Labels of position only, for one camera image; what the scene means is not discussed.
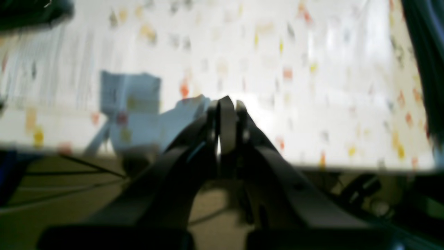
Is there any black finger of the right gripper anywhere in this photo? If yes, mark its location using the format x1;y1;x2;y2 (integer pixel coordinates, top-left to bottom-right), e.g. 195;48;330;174
220;96;393;250

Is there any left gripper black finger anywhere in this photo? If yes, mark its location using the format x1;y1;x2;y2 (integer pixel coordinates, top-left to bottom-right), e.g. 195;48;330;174
38;101;220;250

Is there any blue T-shirt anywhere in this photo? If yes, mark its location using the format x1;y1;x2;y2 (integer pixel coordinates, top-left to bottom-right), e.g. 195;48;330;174
402;0;444;146

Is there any white paper sheet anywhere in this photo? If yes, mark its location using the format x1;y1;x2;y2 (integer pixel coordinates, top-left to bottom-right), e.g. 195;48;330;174
1;27;114;111

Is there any black game controller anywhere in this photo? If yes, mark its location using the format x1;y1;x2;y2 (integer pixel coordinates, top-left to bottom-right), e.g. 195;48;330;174
0;0;75;32

